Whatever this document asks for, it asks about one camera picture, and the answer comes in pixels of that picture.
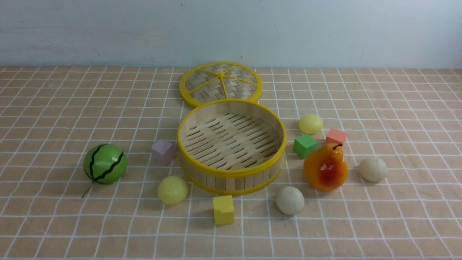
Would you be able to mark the white bun front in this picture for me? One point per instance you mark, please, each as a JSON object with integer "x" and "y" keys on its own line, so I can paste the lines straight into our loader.
{"x": 290, "y": 200}

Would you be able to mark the pink wooden cube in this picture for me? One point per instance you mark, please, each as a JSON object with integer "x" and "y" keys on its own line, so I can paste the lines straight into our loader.
{"x": 163, "y": 152}

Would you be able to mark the green wooden cube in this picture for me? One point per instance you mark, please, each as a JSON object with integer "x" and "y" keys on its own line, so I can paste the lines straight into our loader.
{"x": 304, "y": 145}

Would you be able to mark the woven bamboo steamer lid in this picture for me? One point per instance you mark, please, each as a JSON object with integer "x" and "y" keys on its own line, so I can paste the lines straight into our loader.
{"x": 220, "y": 80}

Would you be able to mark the bamboo steamer tray yellow rim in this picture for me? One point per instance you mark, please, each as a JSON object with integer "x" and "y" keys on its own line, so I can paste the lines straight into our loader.
{"x": 232, "y": 147}

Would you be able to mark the orange toy pear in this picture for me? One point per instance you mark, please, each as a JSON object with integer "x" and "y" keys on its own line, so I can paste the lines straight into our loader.
{"x": 326, "y": 168}

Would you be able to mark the white bun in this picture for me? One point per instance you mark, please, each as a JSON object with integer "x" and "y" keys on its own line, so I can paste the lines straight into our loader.
{"x": 373, "y": 169}
{"x": 290, "y": 200}

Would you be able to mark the checkered orange tablecloth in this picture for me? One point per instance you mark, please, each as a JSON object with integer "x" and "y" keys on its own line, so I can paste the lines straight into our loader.
{"x": 51, "y": 116}

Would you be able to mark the yellow bun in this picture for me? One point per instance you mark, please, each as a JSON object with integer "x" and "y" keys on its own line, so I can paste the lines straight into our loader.
{"x": 172, "y": 190}
{"x": 310, "y": 124}

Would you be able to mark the green toy watermelon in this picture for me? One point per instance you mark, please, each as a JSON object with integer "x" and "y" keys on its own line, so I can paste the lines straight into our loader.
{"x": 105, "y": 164}

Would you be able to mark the yellow wooden cube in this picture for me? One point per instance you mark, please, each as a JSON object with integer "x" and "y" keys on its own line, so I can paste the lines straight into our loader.
{"x": 223, "y": 210}

